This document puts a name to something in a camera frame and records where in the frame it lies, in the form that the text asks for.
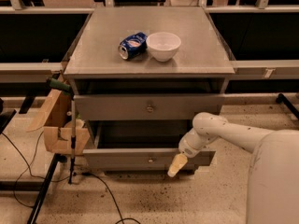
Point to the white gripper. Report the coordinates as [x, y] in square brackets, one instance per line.
[188, 148]

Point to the grey drawer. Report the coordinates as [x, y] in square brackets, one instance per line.
[135, 145]
[146, 106]

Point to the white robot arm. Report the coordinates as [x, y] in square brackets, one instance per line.
[273, 184]

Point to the grey drawer cabinet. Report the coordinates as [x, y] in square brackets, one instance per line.
[201, 65]

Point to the grey top drawer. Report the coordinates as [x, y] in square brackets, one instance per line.
[146, 106]

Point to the white bowl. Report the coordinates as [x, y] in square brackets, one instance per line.
[163, 46]

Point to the black stand foot right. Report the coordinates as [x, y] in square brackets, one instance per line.
[282, 99]

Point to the black metal stand leg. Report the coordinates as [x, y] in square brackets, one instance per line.
[43, 190]

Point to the crushed blue soda can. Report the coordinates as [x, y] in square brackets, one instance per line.
[132, 46]

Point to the cardboard box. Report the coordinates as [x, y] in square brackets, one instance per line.
[54, 118]

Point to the green handled pole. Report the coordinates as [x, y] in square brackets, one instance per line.
[72, 125]

